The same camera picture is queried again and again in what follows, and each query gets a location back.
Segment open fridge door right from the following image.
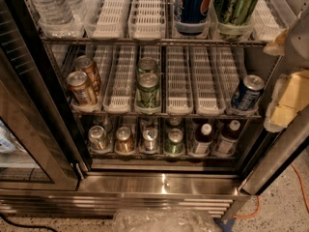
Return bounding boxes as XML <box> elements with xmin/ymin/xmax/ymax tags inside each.
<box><xmin>240</xmin><ymin>0</ymin><xmax>309</xmax><ymax>195</ymax></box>

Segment stainless steel fridge cabinet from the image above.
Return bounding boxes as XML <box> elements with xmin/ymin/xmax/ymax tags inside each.
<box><xmin>1</xmin><ymin>0</ymin><xmax>295</xmax><ymax>219</ymax></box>

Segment silver can bottom shelf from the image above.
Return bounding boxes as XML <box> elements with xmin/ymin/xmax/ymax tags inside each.
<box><xmin>143</xmin><ymin>128</ymin><xmax>157</xmax><ymax>151</ymax></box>

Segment clear plastic wrap bundle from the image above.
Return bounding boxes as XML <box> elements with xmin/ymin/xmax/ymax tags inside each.
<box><xmin>112</xmin><ymin>209</ymin><xmax>222</xmax><ymax>232</ymax></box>

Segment green can front middle shelf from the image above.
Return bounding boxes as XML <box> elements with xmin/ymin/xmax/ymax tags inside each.
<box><xmin>137</xmin><ymin>72</ymin><xmax>159</xmax><ymax>108</ymax></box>

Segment orange cable on floor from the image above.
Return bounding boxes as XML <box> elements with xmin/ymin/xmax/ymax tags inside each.
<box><xmin>232</xmin><ymin>163</ymin><xmax>309</xmax><ymax>220</ymax></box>

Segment silver green can bottom left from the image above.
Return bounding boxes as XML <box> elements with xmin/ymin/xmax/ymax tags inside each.
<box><xmin>88</xmin><ymin>126</ymin><xmax>108</xmax><ymax>150</ymax></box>

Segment blue Pepsi can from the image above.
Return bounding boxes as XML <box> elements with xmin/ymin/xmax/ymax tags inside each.
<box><xmin>174</xmin><ymin>0</ymin><xmax>211</xmax><ymax>35</ymax></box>

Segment gold can front middle shelf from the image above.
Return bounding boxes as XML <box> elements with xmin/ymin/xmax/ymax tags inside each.
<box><xmin>67</xmin><ymin>71</ymin><xmax>97</xmax><ymax>105</ymax></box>

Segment green can bottom shelf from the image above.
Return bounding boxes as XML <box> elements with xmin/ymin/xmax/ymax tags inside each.
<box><xmin>165</xmin><ymin>129</ymin><xmax>183</xmax><ymax>155</ymax></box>

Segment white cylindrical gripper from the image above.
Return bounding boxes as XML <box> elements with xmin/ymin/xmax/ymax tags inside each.
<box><xmin>263</xmin><ymin>7</ymin><xmax>309</xmax><ymax>132</ymax></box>

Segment green can top shelf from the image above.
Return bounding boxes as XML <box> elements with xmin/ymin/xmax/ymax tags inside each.
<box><xmin>213</xmin><ymin>0</ymin><xmax>258</xmax><ymax>41</ymax></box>

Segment gold can bottom shelf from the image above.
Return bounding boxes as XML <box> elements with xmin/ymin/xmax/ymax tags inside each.
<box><xmin>116</xmin><ymin>127</ymin><xmax>133</xmax><ymax>153</ymax></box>

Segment gold can shelf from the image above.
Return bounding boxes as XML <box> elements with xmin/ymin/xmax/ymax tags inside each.
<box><xmin>67</xmin><ymin>71</ymin><xmax>97</xmax><ymax>105</ymax></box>
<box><xmin>116</xmin><ymin>127</ymin><xmax>133</xmax><ymax>153</ymax></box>
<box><xmin>73</xmin><ymin>55</ymin><xmax>101</xmax><ymax>95</ymax></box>

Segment blue can middle shelf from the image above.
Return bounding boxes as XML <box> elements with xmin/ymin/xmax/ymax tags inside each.
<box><xmin>231</xmin><ymin>74</ymin><xmax>265</xmax><ymax>111</ymax></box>

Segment brown bottle white cap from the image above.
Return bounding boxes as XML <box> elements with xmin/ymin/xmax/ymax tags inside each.
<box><xmin>192</xmin><ymin>123</ymin><xmax>212</xmax><ymax>155</ymax></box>
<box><xmin>214</xmin><ymin>120</ymin><xmax>240</xmax><ymax>157</ymax></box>

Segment black cable on floor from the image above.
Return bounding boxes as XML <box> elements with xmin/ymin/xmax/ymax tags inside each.
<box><xmin>0</xmin><ymin>212</ymin><xmax>60</xmax><ymax>232</ymax></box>

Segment gold can rear middle shelf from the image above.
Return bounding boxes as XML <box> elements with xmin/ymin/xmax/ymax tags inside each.
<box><xmin>73</xmin><ymin>55</ymin><xmax>101</xmax><ymax>95</ymax></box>

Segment green can shelf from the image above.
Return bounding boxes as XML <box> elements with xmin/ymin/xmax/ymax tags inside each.
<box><xmin>165</xmin><ymin>129</ymin><xmax>183</xmax><ymax>155</ymax></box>
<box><xmin>213</xmin><ymin>0</ymin><xmax>258</xmax><ymax>41</ymax></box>
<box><xmin>137</xmin><ymin>57</ymin><xmax>158</xmax><ymax>74</ymax></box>
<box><xmin>137</xmin><ymin>72</ymin><xmax>159</xmax><ymax>108</ymax></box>

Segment clear water bottle red label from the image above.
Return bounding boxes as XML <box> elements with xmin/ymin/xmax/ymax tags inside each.
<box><xmin>31</xmin><ymin>0</ymin><xmax>73</xmax><ymax>25</ymax></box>

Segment green can rear middle shelf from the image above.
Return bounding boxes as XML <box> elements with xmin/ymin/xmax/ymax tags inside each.
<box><xmin>137</xmin><ymin>57</ymin><xmax>158</xmax><ymax>74</ymax></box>

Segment glass fridge door left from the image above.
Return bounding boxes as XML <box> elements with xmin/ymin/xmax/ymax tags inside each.
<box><xmin>0</xmin><ymin>0</ymin><xmax>78</xmax><ymax>190</ymax></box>

